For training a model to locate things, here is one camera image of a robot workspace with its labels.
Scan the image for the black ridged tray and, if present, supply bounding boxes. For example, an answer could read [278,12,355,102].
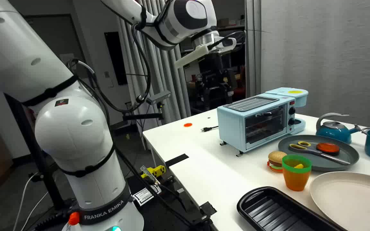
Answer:
[235,185,347,231]

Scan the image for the teal kettle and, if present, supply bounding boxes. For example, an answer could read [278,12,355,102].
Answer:
[315,112,362,146]

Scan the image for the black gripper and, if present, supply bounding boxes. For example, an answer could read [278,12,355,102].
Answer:
[198,52,234,85]

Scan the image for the black toaster power cord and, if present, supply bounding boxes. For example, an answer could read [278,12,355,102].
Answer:
[200,125,220,134]

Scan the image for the black tape strip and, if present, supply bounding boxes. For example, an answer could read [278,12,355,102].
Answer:
[163,153,190,167]

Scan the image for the orange plush toy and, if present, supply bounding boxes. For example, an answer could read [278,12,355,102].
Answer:
[281,155,314,193]

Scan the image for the white bottle with orange cap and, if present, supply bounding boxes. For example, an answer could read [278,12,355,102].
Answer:
[62,211,84,231]

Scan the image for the metal storage shelf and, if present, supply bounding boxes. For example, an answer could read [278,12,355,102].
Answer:
[184,0,247,113]

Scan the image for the white floor cable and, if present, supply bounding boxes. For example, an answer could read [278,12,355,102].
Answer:
[12,171,39,231]
[21,192,50,231]

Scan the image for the light blue toaster oven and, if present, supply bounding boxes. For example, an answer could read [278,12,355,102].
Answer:
[216,87,310,155]

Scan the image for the red round toy slice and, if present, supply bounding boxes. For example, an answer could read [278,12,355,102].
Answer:
[316,142,342,157]

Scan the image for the black stand bar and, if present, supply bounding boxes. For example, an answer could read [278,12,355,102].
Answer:
[122,112,166,122]

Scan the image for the scissors with yellow handles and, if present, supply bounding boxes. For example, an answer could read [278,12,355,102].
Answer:
[288,140,352,167]

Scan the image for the large beige plate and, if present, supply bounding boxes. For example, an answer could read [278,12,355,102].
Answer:
[308,171,370,231]

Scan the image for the grey round plate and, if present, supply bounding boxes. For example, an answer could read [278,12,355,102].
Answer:
[278,134,361,174]

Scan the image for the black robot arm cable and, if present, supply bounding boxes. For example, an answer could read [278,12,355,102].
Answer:
[67,12,153,115]

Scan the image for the grey camera on stand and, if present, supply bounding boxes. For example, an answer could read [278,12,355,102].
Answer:
[145,90,172,107]

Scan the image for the yellow table clamp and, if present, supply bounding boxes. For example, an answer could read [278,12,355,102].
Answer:
[139,165,168,181]

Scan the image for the toy hamburger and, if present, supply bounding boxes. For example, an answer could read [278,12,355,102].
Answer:
[266,151,289,175]

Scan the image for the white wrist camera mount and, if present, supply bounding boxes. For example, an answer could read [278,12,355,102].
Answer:
[175,43,221,70]

